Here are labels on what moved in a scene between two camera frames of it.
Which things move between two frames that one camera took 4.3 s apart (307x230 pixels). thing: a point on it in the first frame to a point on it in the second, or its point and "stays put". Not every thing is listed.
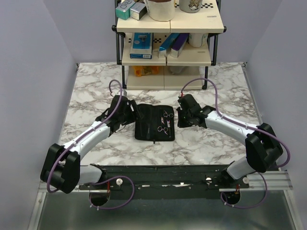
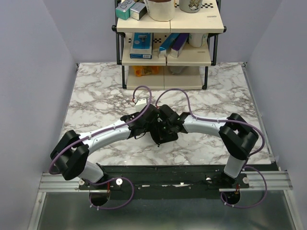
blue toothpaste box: x=166 y=45 stays put
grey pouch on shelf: x=177 y=70 stays put
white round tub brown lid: x=161 y=10 stays put
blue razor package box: x=142 y=47 stays put
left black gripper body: x=129 y=115 to x=147 y=129
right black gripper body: x=184 y=118 to x=167 y=123
